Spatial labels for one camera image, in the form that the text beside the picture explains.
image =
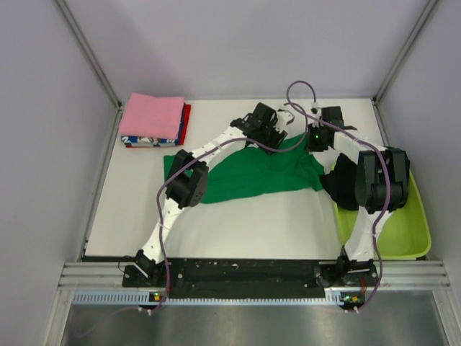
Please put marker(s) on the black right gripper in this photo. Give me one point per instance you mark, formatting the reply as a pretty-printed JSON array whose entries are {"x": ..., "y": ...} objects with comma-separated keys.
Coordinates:
[{"x": 310, "y": 146}]

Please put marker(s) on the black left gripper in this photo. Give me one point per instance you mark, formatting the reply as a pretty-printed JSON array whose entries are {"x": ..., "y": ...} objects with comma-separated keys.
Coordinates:
[{"x": 277, "y": 137}]

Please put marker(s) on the green t shirt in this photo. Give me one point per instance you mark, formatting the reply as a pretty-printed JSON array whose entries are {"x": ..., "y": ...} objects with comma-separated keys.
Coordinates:
[{"x": 251, "y": 172}]

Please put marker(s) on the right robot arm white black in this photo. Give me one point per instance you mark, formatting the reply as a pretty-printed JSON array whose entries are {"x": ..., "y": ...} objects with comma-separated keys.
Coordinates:
[{"x": 357, "y": 255}]

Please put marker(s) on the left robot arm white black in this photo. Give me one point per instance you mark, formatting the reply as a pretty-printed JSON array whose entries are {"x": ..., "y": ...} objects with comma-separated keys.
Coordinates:
[{"x": 186, "y": 182}]

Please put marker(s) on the black t shirt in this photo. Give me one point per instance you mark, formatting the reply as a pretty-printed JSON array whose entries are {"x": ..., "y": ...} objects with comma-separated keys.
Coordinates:
[{"x": 342, "y": 184}]

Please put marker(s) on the folded pink t shirt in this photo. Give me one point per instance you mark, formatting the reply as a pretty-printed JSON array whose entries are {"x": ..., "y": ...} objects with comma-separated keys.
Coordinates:
[{"x": 149, "y": 116}]

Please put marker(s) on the lime green plastic basket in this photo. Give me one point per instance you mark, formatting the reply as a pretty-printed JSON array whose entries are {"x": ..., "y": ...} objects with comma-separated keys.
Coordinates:
[{"x": 404, "y": 235}]

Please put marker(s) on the folded blue printed t shirt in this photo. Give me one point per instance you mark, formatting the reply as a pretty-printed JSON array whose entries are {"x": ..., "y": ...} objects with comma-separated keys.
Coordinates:
[{"x": 151, "y": 140}]

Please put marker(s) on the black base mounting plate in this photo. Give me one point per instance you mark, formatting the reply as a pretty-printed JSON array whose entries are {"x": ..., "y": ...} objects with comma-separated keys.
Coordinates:
[{"x": 244, "y": 278}]

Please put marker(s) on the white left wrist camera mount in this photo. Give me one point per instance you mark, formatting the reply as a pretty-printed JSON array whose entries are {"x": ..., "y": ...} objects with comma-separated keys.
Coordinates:
[{"x": 284, "y": 117}]

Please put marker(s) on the aluminium frame rail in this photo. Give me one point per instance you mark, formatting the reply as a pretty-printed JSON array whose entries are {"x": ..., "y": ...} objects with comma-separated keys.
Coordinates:
[{"x": 397, "y": 275}]

